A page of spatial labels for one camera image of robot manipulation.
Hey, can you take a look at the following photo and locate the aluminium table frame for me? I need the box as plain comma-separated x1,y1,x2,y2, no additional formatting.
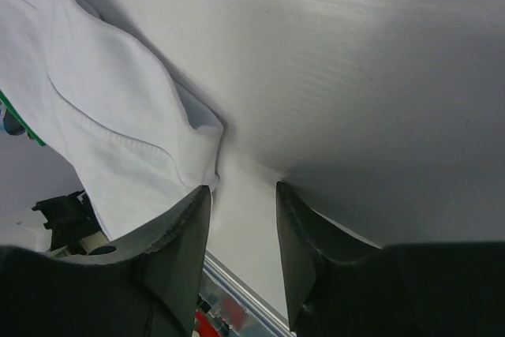
195,253,293,336

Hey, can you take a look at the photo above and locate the white skirt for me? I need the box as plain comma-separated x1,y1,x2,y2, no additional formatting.
1,0,223,239

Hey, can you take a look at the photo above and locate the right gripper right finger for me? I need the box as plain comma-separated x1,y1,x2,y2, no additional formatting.
276,182,504,336

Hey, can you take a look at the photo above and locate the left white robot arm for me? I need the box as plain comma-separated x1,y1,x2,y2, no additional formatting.
32,190,110,258

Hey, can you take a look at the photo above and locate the green plastic bin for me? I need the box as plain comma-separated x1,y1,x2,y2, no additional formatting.
1,92,46,146

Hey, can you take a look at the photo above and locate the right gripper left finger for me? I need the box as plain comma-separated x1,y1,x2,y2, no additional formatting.
1,186,211,336

